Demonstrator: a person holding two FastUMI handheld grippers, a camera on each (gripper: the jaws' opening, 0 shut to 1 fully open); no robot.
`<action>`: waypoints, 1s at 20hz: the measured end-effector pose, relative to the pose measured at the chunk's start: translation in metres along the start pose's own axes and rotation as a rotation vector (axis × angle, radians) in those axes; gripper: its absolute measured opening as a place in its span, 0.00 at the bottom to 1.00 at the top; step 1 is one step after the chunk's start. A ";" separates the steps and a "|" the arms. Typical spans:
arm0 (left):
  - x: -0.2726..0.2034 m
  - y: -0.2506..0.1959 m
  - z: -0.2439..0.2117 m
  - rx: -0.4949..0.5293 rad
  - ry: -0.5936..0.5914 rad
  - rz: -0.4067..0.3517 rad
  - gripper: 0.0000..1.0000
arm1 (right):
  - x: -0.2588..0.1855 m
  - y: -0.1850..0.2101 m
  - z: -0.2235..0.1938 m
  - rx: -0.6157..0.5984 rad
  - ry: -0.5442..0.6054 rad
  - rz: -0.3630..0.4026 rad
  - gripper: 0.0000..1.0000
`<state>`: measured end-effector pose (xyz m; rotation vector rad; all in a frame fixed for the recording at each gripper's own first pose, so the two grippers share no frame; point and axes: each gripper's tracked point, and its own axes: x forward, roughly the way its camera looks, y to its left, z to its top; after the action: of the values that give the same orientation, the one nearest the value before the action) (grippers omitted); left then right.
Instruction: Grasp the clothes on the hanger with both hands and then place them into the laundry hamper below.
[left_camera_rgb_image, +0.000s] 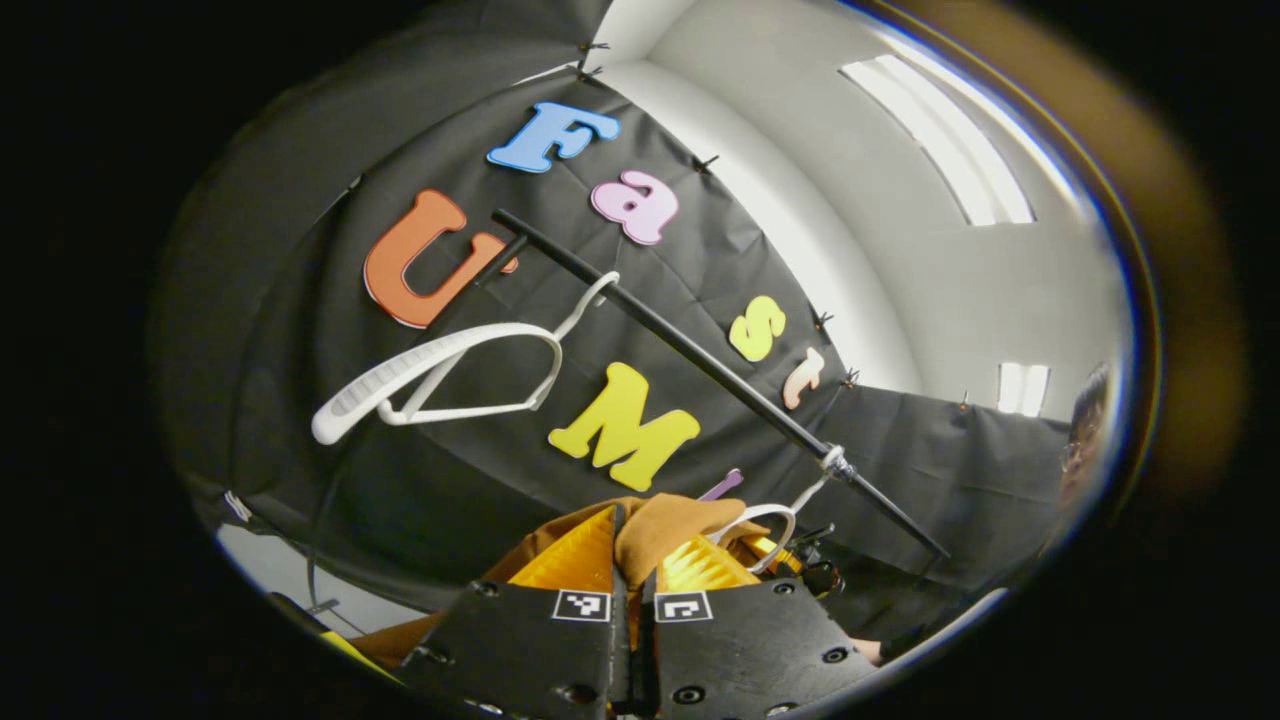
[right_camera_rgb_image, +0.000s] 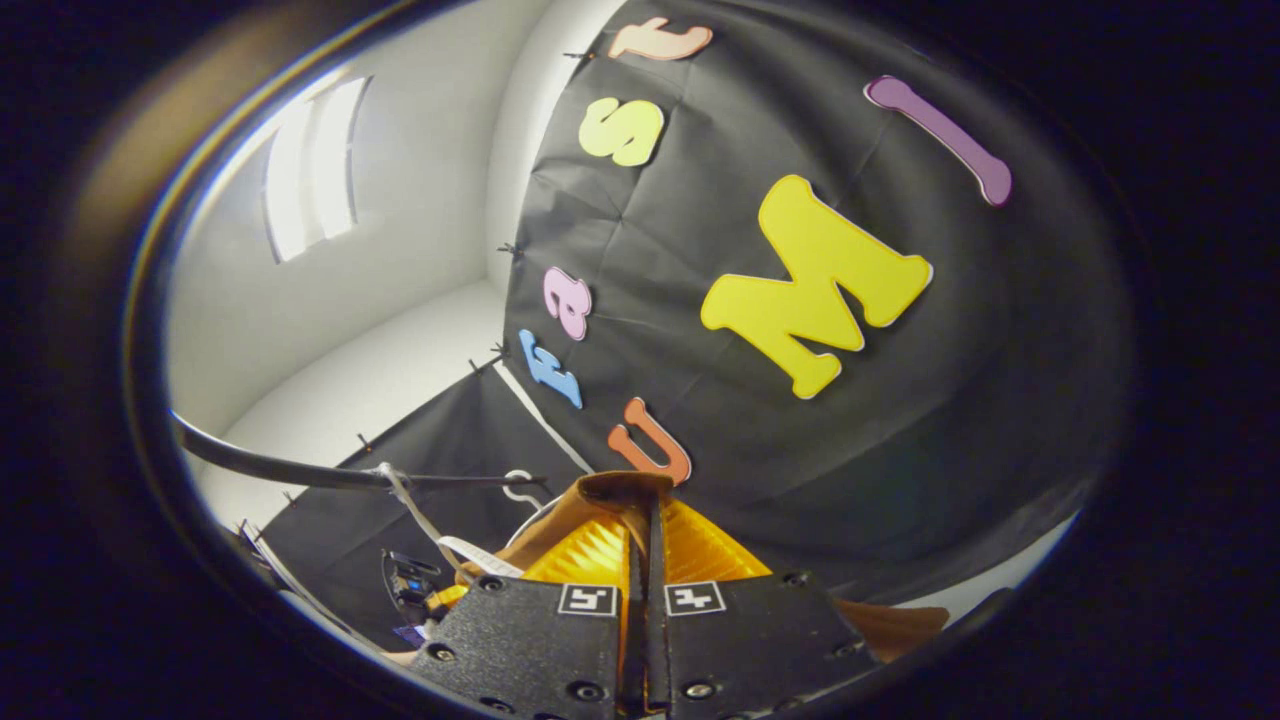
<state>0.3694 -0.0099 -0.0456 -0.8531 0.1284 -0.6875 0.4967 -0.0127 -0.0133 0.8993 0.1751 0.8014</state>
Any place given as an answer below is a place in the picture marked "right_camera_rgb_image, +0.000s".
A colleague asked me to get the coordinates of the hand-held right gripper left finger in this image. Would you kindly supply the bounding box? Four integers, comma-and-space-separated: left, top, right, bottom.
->
410, 500, 643, 719

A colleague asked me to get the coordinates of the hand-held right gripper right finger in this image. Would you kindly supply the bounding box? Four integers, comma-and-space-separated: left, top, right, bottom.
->
647, 495, 883, 719

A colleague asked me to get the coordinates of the brown shirt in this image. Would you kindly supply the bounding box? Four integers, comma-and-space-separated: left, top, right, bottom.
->
505, 470, 951, 663

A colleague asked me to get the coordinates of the white clothes hanger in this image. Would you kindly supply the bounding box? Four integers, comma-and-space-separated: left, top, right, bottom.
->
500, 468, 561, 546
375, 460, 526, 583

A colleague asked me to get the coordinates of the black clothes rack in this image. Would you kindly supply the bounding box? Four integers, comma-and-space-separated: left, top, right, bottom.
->
172, 412, 549, 493

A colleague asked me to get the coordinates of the black backdrop cloth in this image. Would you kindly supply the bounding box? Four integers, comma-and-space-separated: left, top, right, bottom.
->
255, 0, 1136, 641

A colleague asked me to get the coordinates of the ceiling light panel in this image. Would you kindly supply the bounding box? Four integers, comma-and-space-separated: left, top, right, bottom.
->
263, 75, 373, 264

